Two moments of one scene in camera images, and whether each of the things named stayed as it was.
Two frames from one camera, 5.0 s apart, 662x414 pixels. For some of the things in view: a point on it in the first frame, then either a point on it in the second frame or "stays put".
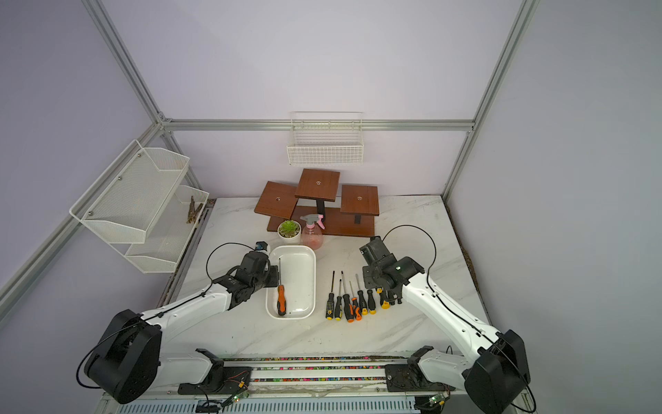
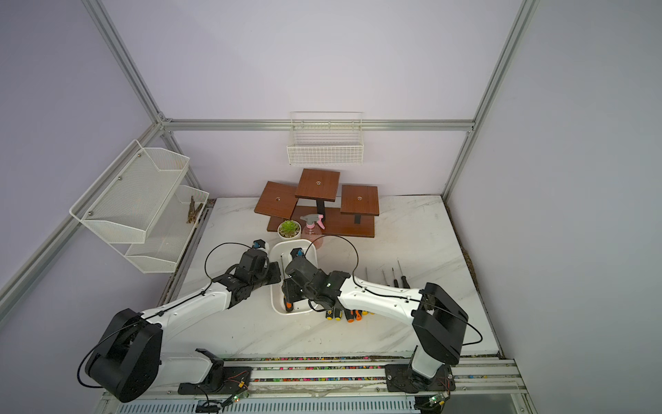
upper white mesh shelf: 126,198 stays put
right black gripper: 371,283 -> 291,290
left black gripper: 274,281 stays put
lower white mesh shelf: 168,237 stays put
